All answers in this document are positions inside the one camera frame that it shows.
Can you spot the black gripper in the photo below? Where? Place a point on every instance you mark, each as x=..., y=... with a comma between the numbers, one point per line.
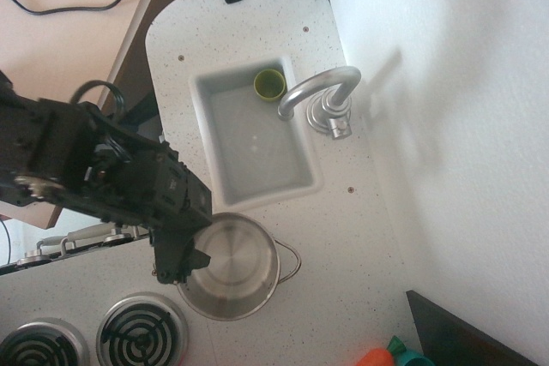
x=154, y=190

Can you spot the stainless steel pot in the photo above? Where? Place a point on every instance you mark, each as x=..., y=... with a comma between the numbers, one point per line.
x=246, y=265

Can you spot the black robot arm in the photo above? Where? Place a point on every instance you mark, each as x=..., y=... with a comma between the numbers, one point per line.
x=72, y=155

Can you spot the right black stove burner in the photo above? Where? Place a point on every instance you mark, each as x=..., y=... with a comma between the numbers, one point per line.
x=143, y=329

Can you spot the black stove burner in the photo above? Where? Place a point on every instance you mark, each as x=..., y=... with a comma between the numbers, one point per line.
x=143, y=329
x=45, y=341

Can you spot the grey toy sink basin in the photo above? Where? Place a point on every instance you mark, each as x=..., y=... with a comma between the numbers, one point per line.
x=253, y=157

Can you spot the silver stove knob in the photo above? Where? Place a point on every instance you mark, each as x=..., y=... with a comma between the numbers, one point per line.
x=33, y=258

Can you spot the left black stove burner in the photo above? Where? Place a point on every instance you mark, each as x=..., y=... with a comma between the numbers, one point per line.
x=45, y=341

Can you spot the green plastic cup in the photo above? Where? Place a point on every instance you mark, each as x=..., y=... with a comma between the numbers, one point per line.
x=270, y=85

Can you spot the silver toy faucet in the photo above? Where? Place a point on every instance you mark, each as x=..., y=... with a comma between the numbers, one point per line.
x=329, y=101

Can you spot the orange toy carrot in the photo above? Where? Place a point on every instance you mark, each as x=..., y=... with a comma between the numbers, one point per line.
x=377, y=357

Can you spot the teal plastic cup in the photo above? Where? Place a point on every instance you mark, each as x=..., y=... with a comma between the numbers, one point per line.
x=403, y=356

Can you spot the dark wooden board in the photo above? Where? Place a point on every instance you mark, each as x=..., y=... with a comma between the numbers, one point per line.
x=448, y=340

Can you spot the grey oven door handle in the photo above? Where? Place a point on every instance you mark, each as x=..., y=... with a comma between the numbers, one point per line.
x=105, y=234

